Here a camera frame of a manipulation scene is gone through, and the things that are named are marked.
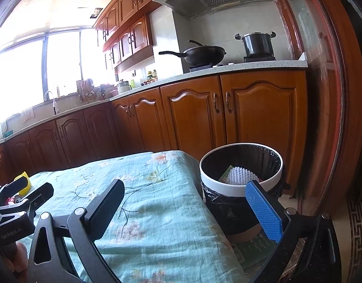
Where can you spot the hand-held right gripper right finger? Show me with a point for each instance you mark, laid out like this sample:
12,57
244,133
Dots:
265,212

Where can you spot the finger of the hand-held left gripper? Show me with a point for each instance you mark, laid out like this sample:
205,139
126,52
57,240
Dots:
42,194
18,182

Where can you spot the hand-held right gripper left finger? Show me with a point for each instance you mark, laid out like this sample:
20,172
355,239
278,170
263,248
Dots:
104,209

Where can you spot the yellow foam fruit net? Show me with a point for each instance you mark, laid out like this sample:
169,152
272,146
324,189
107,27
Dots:
25,186

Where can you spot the white foam fruit net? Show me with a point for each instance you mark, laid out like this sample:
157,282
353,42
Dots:
240,178

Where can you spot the white bin with black liner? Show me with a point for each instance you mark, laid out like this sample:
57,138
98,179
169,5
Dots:
222,209

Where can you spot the green drink carton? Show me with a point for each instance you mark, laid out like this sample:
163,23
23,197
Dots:
227,174

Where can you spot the person's left hand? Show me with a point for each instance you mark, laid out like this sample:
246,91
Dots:
18,258

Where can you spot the green paper leaflet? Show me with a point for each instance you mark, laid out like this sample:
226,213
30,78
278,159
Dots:
254,249

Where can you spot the light blue floral tablecloth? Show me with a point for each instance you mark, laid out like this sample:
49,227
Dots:
157,212

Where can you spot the chrome kitchen faucet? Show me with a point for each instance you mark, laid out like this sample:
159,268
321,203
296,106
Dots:
51,98

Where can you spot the patterned floor rug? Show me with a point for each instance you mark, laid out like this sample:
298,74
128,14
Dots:
358,235

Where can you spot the kitchen window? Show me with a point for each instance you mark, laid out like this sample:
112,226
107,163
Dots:
27,70

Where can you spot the utensil rack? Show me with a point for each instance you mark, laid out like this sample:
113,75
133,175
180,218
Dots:
86,90

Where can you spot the wooden lower kitchen cabinets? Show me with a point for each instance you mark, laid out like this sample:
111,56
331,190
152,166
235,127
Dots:
192,115

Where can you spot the wooden kitchen cabinets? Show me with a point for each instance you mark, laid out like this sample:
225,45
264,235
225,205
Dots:
192,115
130,11

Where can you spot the white lidded pot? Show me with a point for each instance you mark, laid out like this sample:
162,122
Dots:
124,87

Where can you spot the group of seasoning bottles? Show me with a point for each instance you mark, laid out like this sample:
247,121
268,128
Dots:
150,78

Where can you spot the speckled white countertop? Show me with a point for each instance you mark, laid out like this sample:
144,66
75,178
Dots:
175,78

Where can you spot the black gas stove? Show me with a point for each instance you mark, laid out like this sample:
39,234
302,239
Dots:
204,66

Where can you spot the dark steel cooking pot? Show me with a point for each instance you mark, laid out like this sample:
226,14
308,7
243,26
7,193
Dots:
257,44

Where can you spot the black wok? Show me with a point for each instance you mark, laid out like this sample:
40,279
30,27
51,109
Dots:
201,54

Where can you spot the wooden upper kitchen cabinets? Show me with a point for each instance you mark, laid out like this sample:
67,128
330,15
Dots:
130,11

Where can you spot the wooden door frame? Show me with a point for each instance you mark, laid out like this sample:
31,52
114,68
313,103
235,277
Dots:
325,94

